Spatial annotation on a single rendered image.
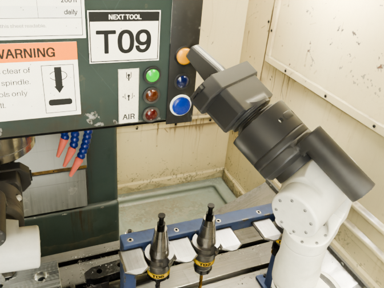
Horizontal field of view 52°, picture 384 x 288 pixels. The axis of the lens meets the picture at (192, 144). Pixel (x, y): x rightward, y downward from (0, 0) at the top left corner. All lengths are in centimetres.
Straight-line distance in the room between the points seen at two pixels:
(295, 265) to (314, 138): 21
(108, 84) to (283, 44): 111
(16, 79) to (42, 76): 3
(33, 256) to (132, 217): 132
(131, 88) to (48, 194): 92
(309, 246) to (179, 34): 35
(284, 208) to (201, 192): 162
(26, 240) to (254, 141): 36
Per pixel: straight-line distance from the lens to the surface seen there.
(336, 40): 138
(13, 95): 58
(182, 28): 59
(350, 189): 50
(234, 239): 95
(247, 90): 54
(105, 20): 55
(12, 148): 77
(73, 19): 55
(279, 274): 66
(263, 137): 51
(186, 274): 128
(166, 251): 86
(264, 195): 175
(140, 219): 193
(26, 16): 54
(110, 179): 151
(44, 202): 148
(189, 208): 201
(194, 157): 205
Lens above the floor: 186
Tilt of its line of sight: 30 degrees down
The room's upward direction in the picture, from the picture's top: 6 degrees clockwise
